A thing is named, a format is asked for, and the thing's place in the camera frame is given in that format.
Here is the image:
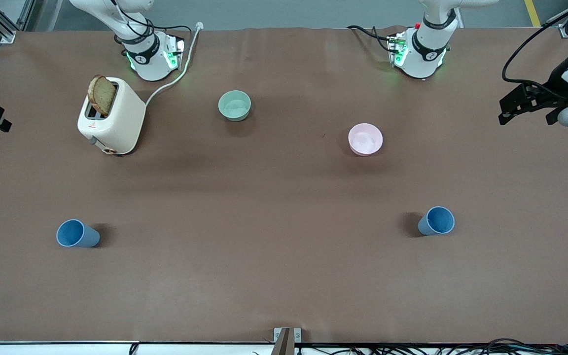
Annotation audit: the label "blue plastic cup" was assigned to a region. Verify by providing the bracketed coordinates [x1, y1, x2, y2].
[56, 219, 101, 248]
[417, 206, 456, 237]

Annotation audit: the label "brown bread slice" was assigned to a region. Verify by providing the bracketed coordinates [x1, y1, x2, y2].
[87, 74, 117, 117]

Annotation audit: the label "cream white toaster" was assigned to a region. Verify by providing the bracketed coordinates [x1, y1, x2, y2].
[77, 76, 146, 156]

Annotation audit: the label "pink plastic bowl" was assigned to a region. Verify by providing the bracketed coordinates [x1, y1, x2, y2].
[348, 123, 384, 157]

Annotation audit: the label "green plastic bowl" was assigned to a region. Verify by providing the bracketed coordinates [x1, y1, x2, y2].
[217, 90, 252, 122]

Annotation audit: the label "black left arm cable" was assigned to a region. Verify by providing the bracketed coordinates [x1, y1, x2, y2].
[502, 0, 568, 88]

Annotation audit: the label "black left base cable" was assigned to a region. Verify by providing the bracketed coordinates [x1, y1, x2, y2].
[347, 25, 394, 52]

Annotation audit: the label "black base cable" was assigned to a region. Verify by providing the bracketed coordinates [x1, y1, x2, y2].
[111, 0, 193, 47]
[347, 25, 394, 52]

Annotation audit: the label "black right base cable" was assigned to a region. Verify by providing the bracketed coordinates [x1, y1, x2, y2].
[111, 0, 193, 47]

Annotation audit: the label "white toaster power cable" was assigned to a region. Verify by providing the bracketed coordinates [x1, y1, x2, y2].
[144, 22, 204, 107]

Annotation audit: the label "tangled black floor cables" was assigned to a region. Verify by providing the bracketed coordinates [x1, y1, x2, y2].
[363, 338, 568, 355]

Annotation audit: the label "white table edge rail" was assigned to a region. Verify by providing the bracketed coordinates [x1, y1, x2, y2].
[0, 340, 568, 355]

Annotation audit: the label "grey metal table bracket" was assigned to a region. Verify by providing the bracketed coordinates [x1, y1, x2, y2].
[273, 327, 302, 355]

